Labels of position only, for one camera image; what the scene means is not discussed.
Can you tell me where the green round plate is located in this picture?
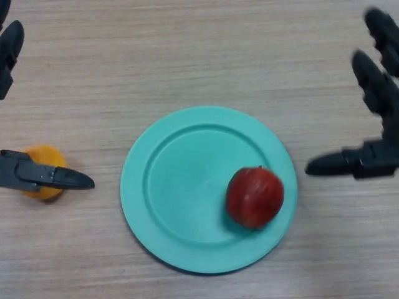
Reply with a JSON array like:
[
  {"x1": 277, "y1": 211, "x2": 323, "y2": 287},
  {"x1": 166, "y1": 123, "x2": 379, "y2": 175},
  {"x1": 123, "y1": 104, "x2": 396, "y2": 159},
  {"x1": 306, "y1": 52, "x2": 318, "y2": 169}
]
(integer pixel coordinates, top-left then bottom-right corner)
[{"x1": 120, "y1": 105, "x2": 299, "y2": 276}]

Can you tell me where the orange round fruit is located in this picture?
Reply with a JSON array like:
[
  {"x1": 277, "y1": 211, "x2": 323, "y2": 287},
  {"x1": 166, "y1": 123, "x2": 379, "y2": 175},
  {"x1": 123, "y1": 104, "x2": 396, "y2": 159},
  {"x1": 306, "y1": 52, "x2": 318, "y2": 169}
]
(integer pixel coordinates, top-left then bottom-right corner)
[{"x1": 19, "y1": 144, "x2": 67, "y2": 201}]

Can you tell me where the red apple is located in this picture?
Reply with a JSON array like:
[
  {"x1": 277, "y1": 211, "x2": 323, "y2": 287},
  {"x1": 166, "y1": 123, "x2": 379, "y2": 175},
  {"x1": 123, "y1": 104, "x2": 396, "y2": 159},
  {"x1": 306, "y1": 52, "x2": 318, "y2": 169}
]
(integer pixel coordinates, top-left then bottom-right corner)
[{"x1": 226, "y1": 166, "x2": 285, "y2": 230}]

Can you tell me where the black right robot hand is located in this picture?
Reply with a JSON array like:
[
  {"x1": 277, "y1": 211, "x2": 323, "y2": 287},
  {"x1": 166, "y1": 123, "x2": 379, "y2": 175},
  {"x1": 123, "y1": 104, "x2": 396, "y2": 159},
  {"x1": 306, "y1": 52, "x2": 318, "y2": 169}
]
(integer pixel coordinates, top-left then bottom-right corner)
[{"x1": 304, "y1": 7, "x2": 399, "y2": 180}]

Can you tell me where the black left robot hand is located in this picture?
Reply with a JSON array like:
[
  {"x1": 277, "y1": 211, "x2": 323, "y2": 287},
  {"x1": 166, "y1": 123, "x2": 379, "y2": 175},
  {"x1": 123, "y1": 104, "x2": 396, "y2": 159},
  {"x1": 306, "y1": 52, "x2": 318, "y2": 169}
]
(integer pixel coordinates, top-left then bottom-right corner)
[{"x1": 0, "y1": 0, "x2": 95, "y2": 192}]

